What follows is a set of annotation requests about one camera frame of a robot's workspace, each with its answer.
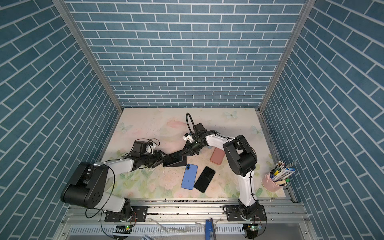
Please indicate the black phone case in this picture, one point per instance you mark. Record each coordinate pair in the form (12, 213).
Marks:
(175, 160)

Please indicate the black smartphone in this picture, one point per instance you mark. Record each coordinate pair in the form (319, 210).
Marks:
(204, 179)

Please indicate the blue smartphone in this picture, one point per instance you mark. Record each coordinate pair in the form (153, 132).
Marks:
(189, 177)

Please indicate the pink pen cup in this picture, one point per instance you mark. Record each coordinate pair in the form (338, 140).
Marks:
(272, 186)

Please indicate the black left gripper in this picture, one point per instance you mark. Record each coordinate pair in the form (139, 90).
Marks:
(157, 160)

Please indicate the blue handled tool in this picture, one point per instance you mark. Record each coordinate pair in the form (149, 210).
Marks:
(210, 233)

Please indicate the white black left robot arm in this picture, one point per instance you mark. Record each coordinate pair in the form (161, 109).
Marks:
(88, 184)

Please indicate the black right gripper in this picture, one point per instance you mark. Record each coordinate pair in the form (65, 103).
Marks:
(189, 152)

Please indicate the aluminium frame post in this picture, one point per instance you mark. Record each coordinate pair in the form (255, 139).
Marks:
(81, 41)
(304, 14)

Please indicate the blue white box in cup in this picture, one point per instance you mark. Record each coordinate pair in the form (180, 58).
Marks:
(285, 173)

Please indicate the dusty pink phone case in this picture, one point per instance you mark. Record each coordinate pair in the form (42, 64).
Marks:
(217, 156)

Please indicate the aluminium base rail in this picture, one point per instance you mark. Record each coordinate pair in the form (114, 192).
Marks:
(186, 220)

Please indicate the aluminium frame post right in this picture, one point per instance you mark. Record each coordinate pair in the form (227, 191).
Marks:
(304, 14)

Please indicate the aluminium frame post left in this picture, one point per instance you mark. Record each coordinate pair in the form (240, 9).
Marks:
(81, 41)

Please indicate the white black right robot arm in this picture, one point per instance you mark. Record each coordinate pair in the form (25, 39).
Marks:
(242, 160)

